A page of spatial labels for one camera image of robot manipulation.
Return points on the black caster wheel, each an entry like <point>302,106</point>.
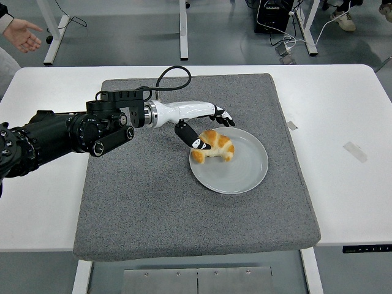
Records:
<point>49,39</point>

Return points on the white background desk leg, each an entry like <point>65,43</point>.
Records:
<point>183,30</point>
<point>309,39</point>
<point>56,39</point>

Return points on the person's hand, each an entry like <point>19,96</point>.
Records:
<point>21,35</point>

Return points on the black table control panel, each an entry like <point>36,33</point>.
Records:
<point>367,249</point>

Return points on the black equipment box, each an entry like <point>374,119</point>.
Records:
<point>275,15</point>

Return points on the large clear tape strip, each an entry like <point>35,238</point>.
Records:
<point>355,152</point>

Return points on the grey floor pedal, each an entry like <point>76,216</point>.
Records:
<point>288,60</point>
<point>284,50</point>

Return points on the small clear tape strip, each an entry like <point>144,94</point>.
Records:
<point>292,125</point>

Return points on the grey fabric mat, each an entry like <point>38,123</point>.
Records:
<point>153,214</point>

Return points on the person's leg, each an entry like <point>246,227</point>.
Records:
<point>352,4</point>

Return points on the person's forearm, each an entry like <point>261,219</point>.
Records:
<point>4,15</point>

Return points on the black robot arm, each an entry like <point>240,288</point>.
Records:
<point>52,134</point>

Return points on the grey round plate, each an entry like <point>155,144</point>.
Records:
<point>239,174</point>

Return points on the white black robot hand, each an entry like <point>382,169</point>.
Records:
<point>183,111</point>

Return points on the person's shoe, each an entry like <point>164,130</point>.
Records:
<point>386,10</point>
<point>344,21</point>

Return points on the white table leg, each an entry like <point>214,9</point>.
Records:
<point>81,278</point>
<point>312,275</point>

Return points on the grey metal plate with screws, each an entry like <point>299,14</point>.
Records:
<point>159,283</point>

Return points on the golden croissant bread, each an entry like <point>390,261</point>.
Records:
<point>225,147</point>

